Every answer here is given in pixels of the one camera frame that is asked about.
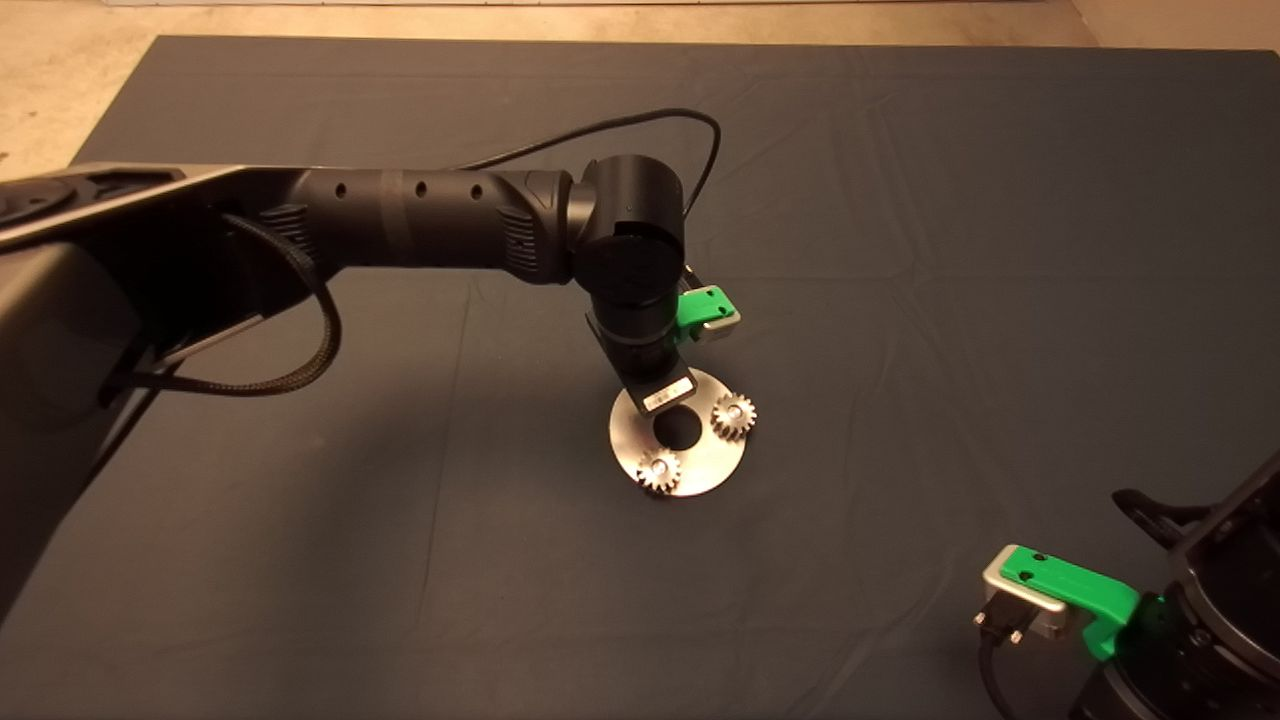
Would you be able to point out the green right camera mount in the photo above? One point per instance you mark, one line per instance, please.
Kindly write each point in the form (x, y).
(1070, 585)

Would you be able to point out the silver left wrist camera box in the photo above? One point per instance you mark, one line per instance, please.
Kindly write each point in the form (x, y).
(722, 325)

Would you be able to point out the green left camera mount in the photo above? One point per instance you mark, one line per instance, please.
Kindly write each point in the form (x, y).
(700, 305)

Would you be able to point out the dark grey table cloth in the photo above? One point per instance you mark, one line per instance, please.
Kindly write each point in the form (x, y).
(900, 200)

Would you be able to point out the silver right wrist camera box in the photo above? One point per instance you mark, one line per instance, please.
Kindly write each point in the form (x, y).
(1005, 590)

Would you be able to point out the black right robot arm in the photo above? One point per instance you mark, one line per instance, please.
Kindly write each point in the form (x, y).
(1240, 600)

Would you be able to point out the round metal carrier plate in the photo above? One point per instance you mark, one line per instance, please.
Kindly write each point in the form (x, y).
(720, 465)

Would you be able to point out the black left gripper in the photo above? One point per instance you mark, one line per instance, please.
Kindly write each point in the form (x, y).
(655, 385)

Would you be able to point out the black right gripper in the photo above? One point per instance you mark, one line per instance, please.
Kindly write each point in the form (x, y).
(1135, 695)

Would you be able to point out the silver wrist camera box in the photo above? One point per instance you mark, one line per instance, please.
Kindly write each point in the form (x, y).
(722, 325)
(1005, 590)

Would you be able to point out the black braided left arm sleeve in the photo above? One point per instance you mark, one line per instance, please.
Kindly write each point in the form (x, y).
(330, 340)

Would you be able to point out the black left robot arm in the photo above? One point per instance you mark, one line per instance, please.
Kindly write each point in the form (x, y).
(430, 215)

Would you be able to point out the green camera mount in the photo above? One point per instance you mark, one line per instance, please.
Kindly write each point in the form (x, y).
(700, 305)
(1070, 585)

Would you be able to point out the steel planetary gear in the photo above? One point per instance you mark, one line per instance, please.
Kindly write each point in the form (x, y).
(733, 417)
(658, 470)

